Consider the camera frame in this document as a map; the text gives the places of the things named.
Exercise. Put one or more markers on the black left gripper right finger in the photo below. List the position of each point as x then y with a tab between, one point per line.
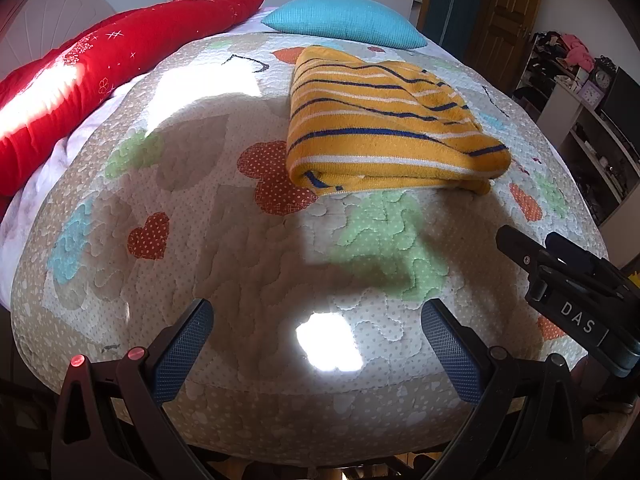
524	422

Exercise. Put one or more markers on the white round headboard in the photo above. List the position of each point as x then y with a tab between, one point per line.
43	25

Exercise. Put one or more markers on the pink garment on shelf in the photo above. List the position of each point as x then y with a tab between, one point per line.
577	54

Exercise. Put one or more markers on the yellow striped knit sweater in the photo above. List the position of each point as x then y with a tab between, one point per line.
357	126

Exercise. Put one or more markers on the patchwork heart quilt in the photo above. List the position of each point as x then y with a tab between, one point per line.
317	356

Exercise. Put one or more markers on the turquoise knit cushion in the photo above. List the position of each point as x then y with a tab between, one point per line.
357	20

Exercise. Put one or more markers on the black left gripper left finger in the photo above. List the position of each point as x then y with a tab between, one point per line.
110	422

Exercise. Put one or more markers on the long red pillow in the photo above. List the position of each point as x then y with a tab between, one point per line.
46	100

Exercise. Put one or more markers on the cluttered white shelf unit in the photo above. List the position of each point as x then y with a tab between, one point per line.
592	120

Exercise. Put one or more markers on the brown wooden door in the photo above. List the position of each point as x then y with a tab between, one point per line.
499	40

